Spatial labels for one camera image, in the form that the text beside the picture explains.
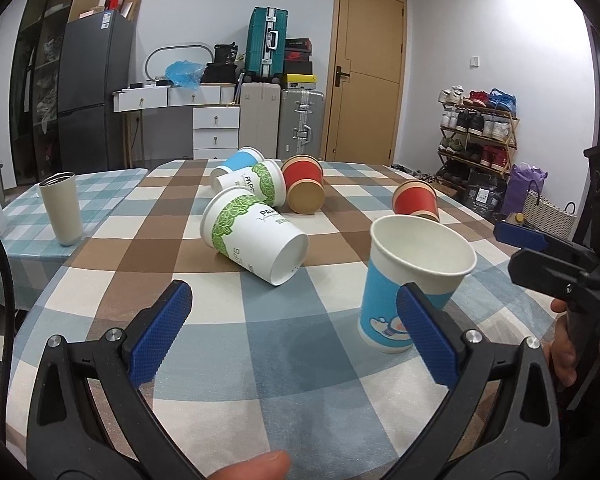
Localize red paper cup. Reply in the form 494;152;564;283
391;179;441;223

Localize white drawer unit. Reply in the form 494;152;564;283
192;106;241;161

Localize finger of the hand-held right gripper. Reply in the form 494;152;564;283
493;219;588;268
508;249;600;308

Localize red cup with kraft base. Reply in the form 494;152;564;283
280;154;327;215

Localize purple bag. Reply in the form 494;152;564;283
502;162;548;218

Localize silver suitcase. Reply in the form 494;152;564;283
278;87;326;161

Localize oval mirror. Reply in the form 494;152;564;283
144;41;215;83

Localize black printed bag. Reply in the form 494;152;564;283
462;167;508;221

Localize person's right hand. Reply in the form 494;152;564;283
548;299;578;389

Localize person's left hand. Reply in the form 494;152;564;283
200;449;291;480

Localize glass door wardrobe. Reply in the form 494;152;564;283
10;0;88;186

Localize white steel tumbler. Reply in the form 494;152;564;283
38;171;84;247

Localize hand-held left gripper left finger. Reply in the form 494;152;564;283
26;279;206;480

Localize large white green paper cup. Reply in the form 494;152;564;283
200;186;311;287

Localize teal suitcase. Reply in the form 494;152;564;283
244;6;289;81

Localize light blue checked tablecloth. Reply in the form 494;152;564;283
0;167;148;311

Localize small white green paper cup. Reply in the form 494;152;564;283
215;158;287;207

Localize rows of shoes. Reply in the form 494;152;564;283
437;85;518;188

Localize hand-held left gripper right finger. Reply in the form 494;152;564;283
385;282;562;480

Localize wooden door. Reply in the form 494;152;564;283
322;0;408;167

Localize beige suitcase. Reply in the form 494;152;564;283
239;81;282;160

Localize wooden shoe rack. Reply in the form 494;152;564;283
437;87;521;196

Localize woven basket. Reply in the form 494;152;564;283
522;182;578;241

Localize white vanity desk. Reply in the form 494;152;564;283
112;84;242;168

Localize dark grey fridge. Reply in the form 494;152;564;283
57;8;136;173

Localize plain blue paper cup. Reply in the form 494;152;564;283
209;146;267;179

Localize blue plastic bag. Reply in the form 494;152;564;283
165;60;206;91

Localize blue cartoon paper cup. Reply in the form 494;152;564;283
357;214;477;356

